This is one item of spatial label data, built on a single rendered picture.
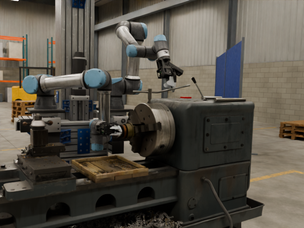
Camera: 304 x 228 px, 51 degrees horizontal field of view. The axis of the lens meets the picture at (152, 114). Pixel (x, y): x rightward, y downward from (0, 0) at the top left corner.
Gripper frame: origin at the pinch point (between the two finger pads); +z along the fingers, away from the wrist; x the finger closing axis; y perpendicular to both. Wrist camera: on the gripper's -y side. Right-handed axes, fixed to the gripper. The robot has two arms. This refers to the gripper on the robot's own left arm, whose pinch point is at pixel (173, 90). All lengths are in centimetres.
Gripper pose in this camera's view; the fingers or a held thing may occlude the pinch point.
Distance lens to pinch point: 187.8
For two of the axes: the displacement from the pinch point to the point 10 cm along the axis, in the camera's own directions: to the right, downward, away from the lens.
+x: 5.1, -3.2, -8.0
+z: 1.9, 9.5, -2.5
